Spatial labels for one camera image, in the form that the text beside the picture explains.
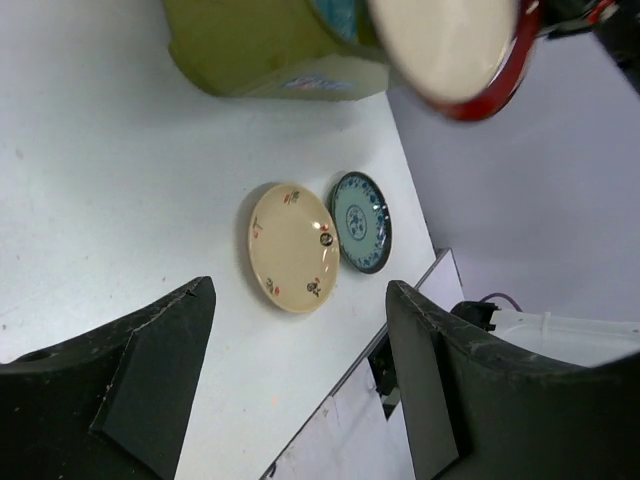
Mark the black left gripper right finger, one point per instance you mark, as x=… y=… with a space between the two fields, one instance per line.
x=478 y=407

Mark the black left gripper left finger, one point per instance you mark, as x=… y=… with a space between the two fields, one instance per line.
x=114 y=402

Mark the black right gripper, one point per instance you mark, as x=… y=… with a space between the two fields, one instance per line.
x=615 y=25

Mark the red rimmed cream plate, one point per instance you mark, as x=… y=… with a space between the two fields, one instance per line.
x=463 y=58

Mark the blue floral small plate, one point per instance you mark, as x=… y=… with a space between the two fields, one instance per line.
x=362 y=218

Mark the cream plate with flowers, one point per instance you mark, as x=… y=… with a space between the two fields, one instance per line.
x=293 y=248

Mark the teal scalloped ceramic plate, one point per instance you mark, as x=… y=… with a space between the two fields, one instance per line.
x=340 y=16

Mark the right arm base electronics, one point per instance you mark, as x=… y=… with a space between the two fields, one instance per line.
x=384 y=373

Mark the olive green plastic bin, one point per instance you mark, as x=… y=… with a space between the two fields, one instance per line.
x=274 y=49

